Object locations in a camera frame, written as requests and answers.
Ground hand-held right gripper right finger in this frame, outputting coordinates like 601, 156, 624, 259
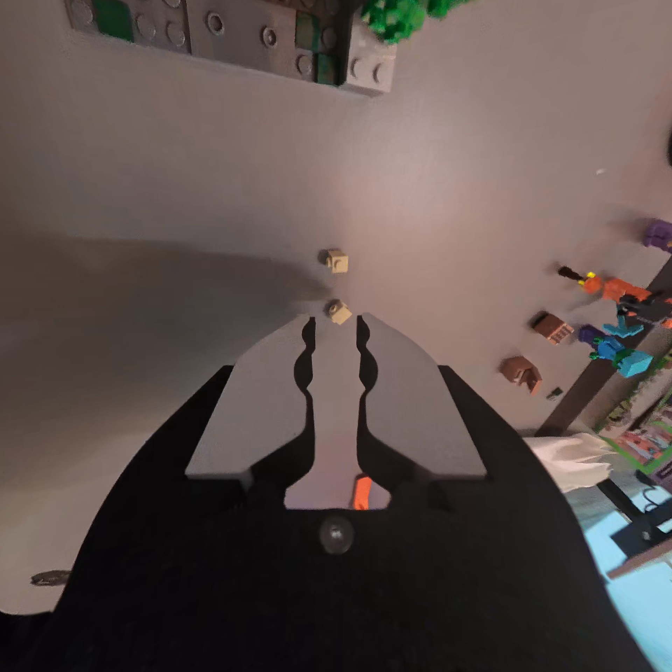
357, 313, 489, 506

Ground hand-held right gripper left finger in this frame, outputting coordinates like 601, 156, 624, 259
184, 313, 317, 506

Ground toy brick building model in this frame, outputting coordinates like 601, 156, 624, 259
65, 0, 476, 99

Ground grey desk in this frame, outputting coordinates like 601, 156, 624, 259
0, 0, 672, 620

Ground brown toy chest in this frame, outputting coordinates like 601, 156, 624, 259
499, 356, 543, 396

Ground white crumpled bag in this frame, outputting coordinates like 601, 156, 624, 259
525, 433, 615, 494

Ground brown crate block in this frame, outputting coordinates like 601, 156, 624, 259
531, 311, 575, 344

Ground cyan-headed minifigure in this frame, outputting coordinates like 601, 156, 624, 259
577, 323, 656, 379

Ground green toy brick set box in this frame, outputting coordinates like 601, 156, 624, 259
598, 386, 672, 473

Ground orange minifigure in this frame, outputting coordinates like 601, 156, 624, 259
582, 275, 672, 330

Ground green-headed minifigure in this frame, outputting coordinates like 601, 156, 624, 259
643, 218, 672, 254

